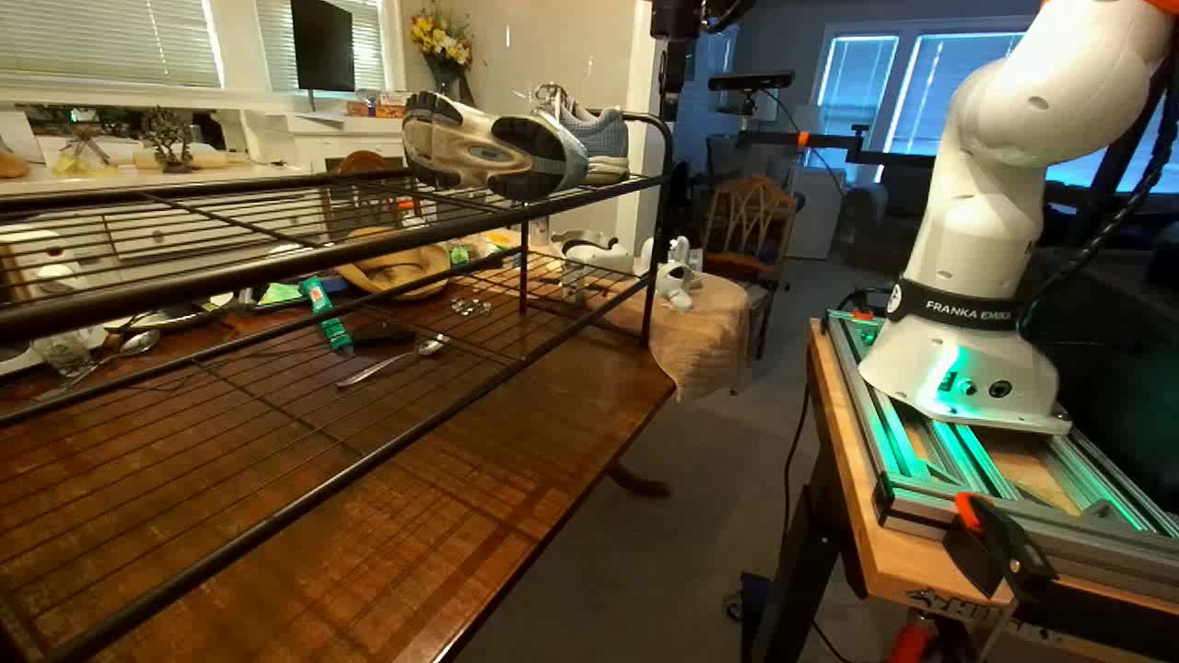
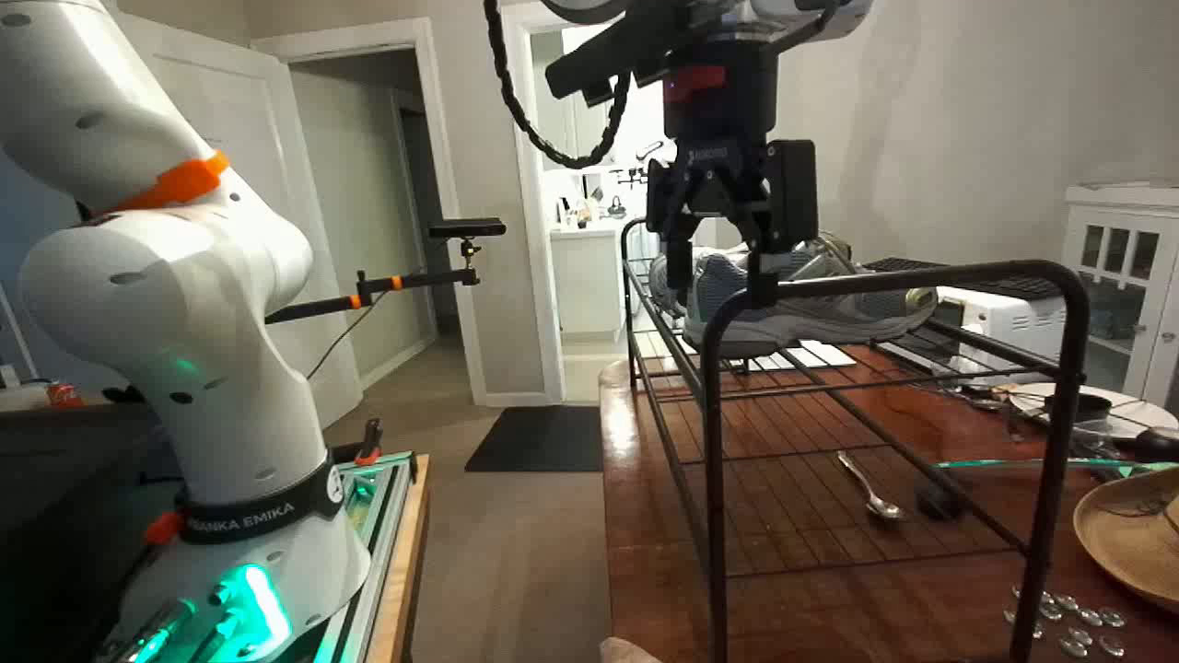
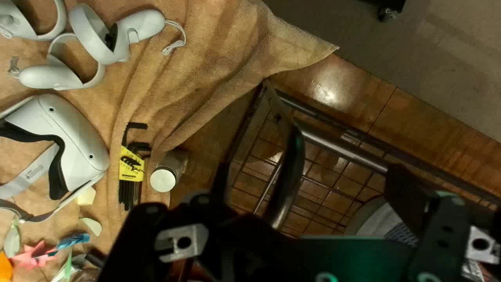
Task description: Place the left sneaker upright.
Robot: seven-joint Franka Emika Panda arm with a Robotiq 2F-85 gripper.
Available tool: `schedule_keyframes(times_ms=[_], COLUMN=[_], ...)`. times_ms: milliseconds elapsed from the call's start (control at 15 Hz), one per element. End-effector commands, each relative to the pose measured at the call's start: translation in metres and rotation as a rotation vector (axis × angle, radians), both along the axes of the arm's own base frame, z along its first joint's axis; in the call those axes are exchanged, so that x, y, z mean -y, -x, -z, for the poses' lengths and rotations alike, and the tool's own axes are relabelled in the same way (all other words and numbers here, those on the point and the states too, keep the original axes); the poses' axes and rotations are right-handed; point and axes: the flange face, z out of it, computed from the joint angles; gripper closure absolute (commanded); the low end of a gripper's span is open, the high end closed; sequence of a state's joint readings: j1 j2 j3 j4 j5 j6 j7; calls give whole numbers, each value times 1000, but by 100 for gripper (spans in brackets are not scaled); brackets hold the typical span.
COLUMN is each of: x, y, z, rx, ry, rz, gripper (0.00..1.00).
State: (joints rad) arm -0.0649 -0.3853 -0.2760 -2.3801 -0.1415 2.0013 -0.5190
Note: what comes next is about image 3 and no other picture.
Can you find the tan towel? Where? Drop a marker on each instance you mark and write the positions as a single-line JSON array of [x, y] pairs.
[[208, 63]]

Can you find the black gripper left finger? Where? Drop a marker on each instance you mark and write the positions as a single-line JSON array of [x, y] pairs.
[[141, 236]]

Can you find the small white piece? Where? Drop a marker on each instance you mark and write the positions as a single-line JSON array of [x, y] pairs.
[[86, 196], [93, 226]]

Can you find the blue small toy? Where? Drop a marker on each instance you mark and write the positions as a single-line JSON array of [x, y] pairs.
[[72, 242]]

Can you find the pink small toy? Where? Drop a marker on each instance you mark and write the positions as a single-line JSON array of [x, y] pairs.
[[31, 257]]

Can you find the white VR headset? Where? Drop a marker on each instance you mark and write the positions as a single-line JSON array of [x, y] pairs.
[[63, 131]]

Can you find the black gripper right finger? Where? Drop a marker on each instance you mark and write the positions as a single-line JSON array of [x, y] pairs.
[[443, 229]]

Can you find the white capped cylinder bottle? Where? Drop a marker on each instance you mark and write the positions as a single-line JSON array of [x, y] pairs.
[[163, 179]]

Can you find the white VR controller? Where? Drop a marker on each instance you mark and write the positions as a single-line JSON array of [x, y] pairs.
[[141, 24], [21, 26], [47, 76]]

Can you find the hex key set yellow holder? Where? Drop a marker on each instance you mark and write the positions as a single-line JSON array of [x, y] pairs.
[[130, 167]]

